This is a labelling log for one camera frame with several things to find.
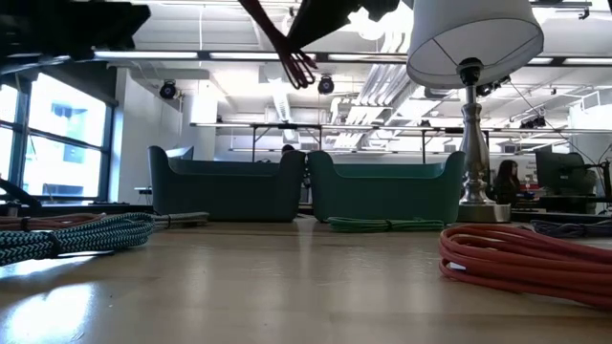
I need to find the teal braided cable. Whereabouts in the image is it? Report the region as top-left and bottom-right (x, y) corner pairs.
(0, 212), (157, 268)

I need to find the large office window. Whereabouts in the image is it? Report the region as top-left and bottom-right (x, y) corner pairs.
(0, 71), (117, 204)

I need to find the silver lamp with white shade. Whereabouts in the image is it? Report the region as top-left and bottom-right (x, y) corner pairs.
(405, 0), (545, 225)

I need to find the maroon cable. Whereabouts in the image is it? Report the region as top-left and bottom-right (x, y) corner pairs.
(237, 0), (317, 91)

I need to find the long ceiling light strip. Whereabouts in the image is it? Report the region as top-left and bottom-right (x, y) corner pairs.
(93, 49), (612, 67)

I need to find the dark blue-grey plastic bin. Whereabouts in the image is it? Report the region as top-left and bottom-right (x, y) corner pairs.
(146, 145), (308, 224)

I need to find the grey braided cable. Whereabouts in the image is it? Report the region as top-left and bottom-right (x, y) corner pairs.
(152, 211), (210, 228)

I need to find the green plastic bin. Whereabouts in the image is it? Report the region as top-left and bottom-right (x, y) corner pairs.
(306, 150), (467, 226)

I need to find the pink cable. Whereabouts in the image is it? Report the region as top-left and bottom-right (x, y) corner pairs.
(0, 212), (107, 232)

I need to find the purple cable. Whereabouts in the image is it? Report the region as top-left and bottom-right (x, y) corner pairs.
(529, 219), (612, 240)

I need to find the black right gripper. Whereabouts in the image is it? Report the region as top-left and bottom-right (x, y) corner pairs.
(286, 0), (401, 52)

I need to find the green cable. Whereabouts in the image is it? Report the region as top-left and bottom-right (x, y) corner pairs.
(327, 216), (447, 234)

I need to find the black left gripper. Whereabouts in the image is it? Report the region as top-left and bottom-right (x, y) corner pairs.
(0, 0), (152, 64)

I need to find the bright red cable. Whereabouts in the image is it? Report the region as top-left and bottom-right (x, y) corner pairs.
(438, 224), (612, 310)

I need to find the black computer monitor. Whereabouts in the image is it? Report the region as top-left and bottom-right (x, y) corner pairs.
(534, 151), (600, 198)

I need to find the long black-framed table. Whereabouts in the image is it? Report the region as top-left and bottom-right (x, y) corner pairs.
(189, 121), (612, 166)

